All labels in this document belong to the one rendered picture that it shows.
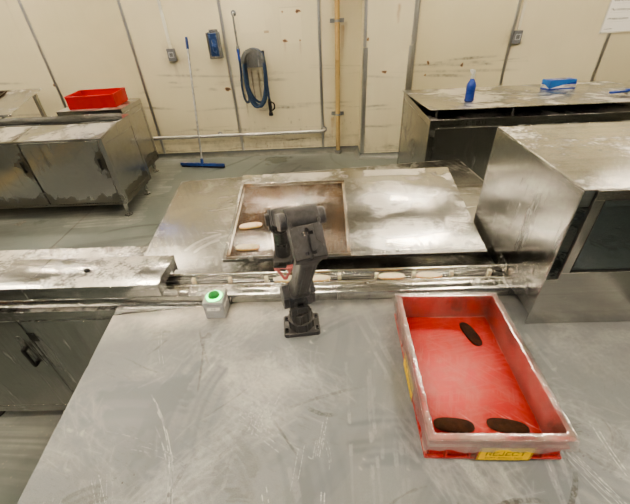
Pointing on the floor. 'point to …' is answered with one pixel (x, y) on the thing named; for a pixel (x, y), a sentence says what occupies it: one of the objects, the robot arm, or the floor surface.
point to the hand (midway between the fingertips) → (285, 272)
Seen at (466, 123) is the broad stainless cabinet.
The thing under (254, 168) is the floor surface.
